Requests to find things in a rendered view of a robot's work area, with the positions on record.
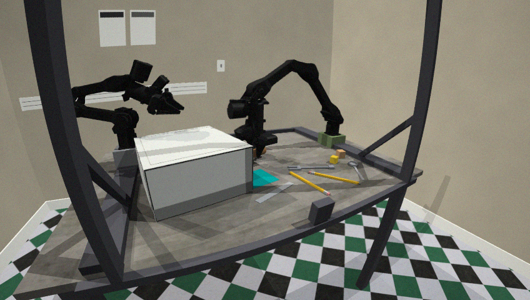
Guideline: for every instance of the white rectangular box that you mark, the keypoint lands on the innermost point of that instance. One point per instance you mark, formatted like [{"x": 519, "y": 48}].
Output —
[{"x": 191, "y": 168}]

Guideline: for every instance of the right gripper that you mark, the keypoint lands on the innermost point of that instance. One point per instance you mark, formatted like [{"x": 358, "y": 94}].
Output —
[{"x": 260, "y": 140}]

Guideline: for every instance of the tan cube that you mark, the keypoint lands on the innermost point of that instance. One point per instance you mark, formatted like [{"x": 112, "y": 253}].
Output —
[{"x": 340, "y": 153}]

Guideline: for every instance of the grey flat bar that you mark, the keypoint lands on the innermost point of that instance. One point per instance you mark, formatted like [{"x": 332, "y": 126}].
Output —
[{"x": 274, "y": 192}]

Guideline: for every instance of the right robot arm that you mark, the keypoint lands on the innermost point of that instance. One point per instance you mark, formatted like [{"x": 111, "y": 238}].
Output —
[{"x": 258, "y": 89}]

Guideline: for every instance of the grey spoon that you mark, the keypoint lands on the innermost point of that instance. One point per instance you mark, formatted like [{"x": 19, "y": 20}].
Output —
[{"x": 355, "y": 165}]

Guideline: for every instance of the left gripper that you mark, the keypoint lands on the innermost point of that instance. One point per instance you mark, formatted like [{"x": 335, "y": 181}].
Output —
[{"x": 164, "y": 104}]

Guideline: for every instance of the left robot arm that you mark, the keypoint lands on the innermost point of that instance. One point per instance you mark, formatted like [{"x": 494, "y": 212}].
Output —
[{"x": 120, "y": 117}]

